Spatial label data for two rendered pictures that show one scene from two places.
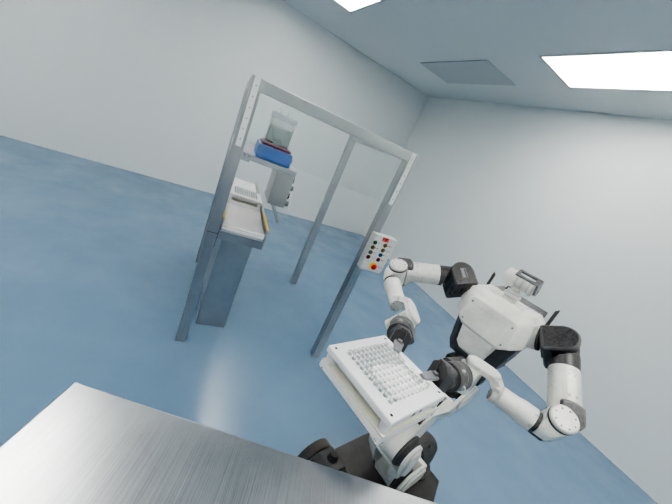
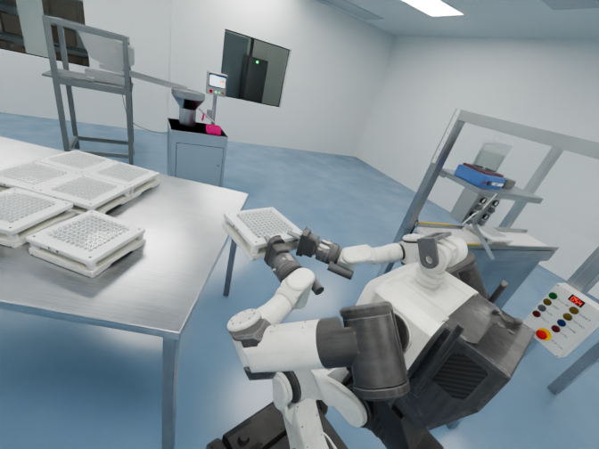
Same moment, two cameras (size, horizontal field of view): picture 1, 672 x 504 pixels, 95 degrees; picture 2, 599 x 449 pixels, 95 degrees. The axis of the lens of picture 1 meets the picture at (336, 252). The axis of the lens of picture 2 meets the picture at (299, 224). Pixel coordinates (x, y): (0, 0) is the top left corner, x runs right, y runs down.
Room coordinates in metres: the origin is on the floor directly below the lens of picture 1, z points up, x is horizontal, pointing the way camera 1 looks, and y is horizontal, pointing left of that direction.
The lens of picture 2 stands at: (0.85, -1.23, 1.59)
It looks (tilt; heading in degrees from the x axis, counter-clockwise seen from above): 28 degrees down; 90
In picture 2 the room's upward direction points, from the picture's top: 15 degrees clockwise
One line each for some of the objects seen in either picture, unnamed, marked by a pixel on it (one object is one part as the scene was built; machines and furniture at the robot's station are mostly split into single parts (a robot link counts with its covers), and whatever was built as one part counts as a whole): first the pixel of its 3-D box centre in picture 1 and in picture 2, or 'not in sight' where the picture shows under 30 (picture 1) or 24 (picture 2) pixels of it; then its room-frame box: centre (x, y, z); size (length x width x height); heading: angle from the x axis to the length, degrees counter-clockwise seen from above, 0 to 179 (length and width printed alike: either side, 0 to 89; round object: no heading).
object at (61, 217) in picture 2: not in sight; (16, 220); (-0.19, -0.43, 0.87); 0.24 x 0.24 x 0.02; 0
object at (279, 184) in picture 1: (278, 185); (474, 206); (1.88, 0.49, 1.14); 0.22 x 0.11 x 0.20; 25
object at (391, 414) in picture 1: (386, 372); (264, 225); (0.71, -0.26, 1.03); 0.25 x 0.24 x 0.02; 46
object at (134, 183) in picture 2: not in sight; (124, 175); (-0.12, 0.07, 0.92); 0.25 x 0.24 x 0.02; 90
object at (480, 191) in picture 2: (260, 155); (487, 184); (2.01, 0.70, 1.25); 0.62 x 0.38 x 0.04; 25
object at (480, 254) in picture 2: (240, 205); (487, 245); (2.36, 0.85, 0.77); 1.30 x 0.29 x 0.10; 25
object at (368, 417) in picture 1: (378, 386); (262, 235); (0.71, -0.26, 0.99); 0.24 x 0.24 x 0.02; 46
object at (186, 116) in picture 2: not in sight; (193, 109); (-0.72, 2.11, 0.95); 0.49 x 0.36 x 0.38; 33
